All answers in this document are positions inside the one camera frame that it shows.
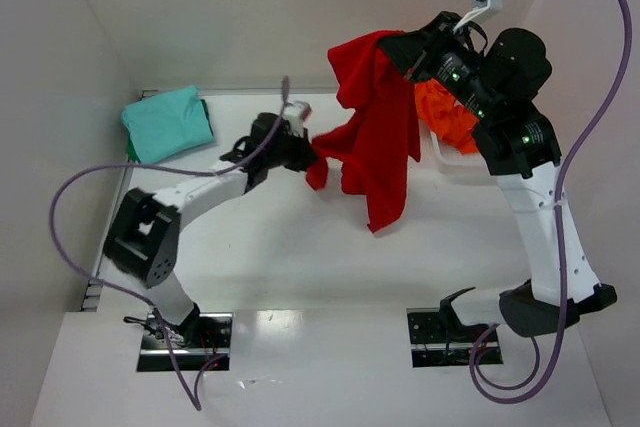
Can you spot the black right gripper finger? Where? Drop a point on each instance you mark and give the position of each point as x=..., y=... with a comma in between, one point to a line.
x=424, y=36
x=403, y=50

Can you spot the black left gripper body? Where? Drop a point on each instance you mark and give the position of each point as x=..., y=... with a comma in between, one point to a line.
x=298, y=152

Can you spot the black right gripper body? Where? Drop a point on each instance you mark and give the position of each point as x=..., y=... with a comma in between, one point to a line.
x=420, y=54

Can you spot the red t shirt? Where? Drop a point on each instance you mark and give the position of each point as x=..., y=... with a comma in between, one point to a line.
x=382, y=134

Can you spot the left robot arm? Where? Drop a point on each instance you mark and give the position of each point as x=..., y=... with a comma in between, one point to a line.
x=143, y=240

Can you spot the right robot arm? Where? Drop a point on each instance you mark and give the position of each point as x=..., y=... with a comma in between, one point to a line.
x=497, y=86

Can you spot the orange t shirt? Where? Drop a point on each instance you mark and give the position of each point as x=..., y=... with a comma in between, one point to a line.
x=445, y=116

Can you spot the folded turquoise t shirt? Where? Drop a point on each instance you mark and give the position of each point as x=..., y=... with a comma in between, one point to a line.
x=167, y=122

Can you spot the white perforated plastic basket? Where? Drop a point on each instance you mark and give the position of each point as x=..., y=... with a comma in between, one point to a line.
x=458, y=168

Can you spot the folded green t shirt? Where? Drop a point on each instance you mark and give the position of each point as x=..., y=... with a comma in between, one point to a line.
x=206, y=117

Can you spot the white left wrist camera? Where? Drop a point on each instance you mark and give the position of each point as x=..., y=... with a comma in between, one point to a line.
x=296, y=114

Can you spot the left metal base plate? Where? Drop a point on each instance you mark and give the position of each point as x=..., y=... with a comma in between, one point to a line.
x=210, y=345

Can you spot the metal base plate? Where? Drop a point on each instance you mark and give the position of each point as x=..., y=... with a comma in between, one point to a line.
x=432, y=346
x=210, y=345

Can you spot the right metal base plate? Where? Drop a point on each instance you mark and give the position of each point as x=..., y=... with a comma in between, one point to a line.
x=432, y=346

